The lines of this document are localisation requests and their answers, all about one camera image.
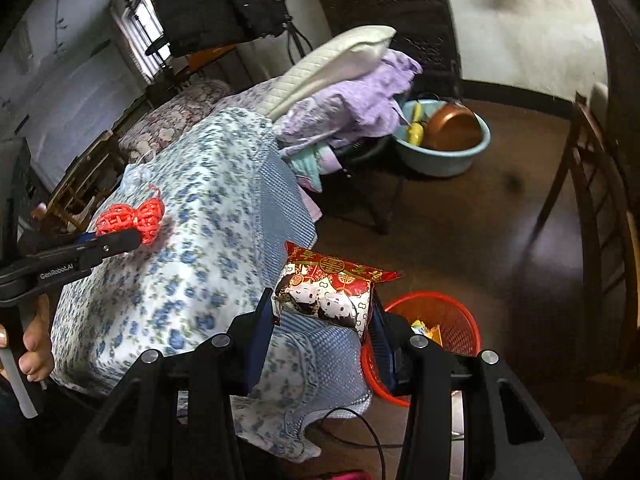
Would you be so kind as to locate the yellow item in basin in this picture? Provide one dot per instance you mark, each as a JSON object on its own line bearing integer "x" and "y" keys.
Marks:
{"x": 415, "y": 131}

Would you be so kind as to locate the black hanging jacket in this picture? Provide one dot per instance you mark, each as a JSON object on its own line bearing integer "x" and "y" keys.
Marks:
{"x": 190, "y": 26}

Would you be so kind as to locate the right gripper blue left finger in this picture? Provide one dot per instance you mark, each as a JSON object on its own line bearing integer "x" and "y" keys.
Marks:
{"x": 259, "y": 335}

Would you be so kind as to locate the person left hand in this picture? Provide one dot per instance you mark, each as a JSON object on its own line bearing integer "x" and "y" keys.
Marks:
{"x": 37, "y": 362}

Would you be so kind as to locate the maroon floral rolled quilt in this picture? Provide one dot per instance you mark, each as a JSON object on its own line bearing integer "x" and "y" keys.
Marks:
{"x": 163, "y": 126}

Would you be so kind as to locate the red plastic waste basket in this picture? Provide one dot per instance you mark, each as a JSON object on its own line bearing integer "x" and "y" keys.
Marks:
{"x": 441, "y": 318}

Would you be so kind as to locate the blue floral bed sheet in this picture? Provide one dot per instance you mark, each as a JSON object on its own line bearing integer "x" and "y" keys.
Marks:
{"x": 231, "y": 206}

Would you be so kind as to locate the red festive snack packet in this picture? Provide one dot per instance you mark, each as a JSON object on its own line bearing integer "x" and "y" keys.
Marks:
{"x": 335, "y": 291}

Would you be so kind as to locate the wooden chair with cushion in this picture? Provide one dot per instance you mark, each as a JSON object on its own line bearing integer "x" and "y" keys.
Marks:
{"x": 608, "y": 333}

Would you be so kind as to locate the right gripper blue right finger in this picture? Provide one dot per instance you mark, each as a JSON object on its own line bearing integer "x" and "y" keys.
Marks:
{"x": 389, "y": 333}

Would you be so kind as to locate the purple floral blanket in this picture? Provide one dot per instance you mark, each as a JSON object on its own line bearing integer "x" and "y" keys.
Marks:
{"x": 314, "y": 128}

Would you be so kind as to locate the black folding stool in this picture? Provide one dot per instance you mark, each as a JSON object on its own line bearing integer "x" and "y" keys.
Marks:
{"x": 353, "y": 184}

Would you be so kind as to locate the orange top side table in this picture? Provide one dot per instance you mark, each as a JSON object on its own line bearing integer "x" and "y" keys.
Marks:
{"x": 199, "y": 60}

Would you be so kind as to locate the wooden armchair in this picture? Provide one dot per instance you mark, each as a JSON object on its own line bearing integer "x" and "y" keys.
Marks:
{"x": 89, "y": 180}

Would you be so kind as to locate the white quilted pillow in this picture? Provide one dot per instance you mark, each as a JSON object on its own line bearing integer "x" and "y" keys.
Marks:
{"x": 350, "y": 55}

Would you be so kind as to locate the light blue wash basin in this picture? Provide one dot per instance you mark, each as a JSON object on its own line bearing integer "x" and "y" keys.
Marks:
{"x": 431, "y": 163}

